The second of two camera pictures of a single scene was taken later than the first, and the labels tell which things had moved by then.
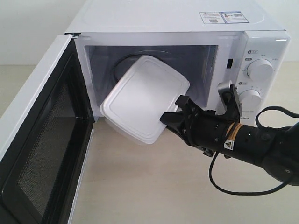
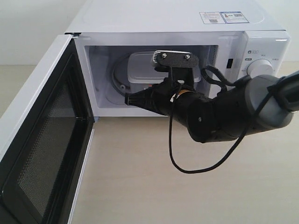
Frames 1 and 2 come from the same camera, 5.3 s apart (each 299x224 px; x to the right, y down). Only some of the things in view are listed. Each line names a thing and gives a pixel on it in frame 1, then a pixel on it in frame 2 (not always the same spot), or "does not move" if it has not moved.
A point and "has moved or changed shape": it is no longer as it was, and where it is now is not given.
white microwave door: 42,171 does not move
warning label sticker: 231,17 does not move
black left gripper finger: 176,121 to 144,98
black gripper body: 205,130 to 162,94
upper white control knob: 260,70 does not move
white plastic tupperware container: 147,89 has moved or changed shape
